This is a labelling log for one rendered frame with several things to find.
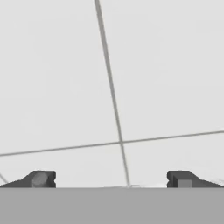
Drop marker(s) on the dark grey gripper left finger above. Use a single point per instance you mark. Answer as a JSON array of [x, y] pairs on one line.
[[39, 179]]

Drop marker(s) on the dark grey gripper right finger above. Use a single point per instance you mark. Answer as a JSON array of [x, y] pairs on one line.
[[182, 180]]

